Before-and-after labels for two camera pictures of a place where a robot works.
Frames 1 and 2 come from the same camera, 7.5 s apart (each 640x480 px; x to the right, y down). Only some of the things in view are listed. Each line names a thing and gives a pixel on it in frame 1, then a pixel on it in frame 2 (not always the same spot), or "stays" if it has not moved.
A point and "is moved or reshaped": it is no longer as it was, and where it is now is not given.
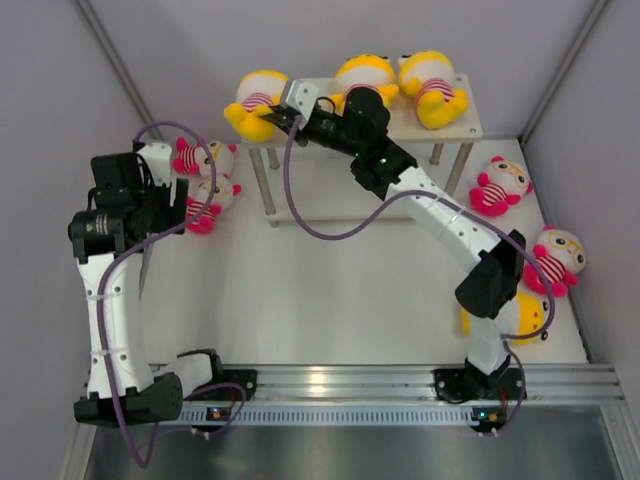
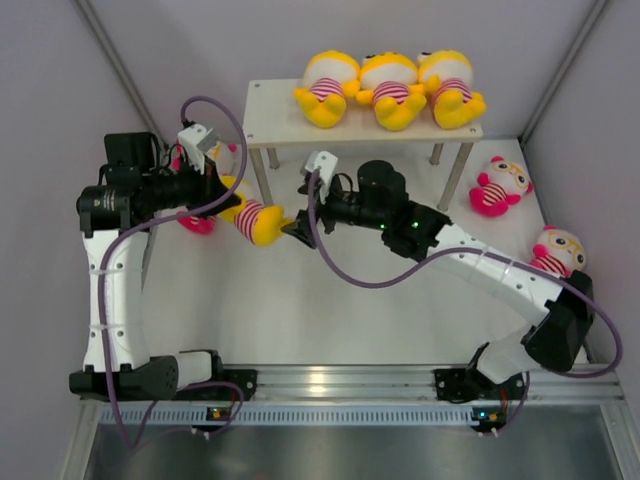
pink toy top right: x=506 y=183 stays
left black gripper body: x=159 y=216 -> x=184 y=188
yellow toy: x=525 y=313 -> x=262 y=225
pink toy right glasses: x=562 y=256 stays
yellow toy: x=428 y=76 is moved or reshaped
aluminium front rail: x=596 y=382 stays
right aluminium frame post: x=596 y=9 stays
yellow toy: x=259 y=92 -> x=330 y=78
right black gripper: x=280 y=118 -> x=302 y=229
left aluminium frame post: x=133 y=89 stays
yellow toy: x=368 y=70 -> x=388 y=82
